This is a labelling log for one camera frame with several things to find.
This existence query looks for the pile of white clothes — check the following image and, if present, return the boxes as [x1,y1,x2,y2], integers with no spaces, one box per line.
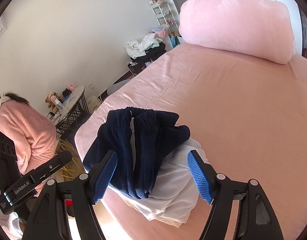
[124,33,163,59]

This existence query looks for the rolled pink duvet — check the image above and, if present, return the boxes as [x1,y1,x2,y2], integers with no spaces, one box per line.
[179,0,296,64]

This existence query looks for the folded white garment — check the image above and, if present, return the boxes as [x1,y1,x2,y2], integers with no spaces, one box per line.
[110,138,208,228]

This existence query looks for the navy blue striped shorts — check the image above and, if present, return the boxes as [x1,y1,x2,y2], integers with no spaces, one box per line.
[83,107,190,199]

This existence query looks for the pink bed sheet mattress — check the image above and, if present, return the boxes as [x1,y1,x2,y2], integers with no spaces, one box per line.
[75,43,307,239]

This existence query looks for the round side table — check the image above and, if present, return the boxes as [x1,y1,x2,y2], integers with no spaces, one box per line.
[47,86,89,135]

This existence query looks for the person in pink sweater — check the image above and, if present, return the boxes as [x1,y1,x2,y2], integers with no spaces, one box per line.
[0,91,60,240]

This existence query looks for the white wire shelf rack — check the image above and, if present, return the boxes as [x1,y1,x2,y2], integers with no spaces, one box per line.
[149,0,180,48]

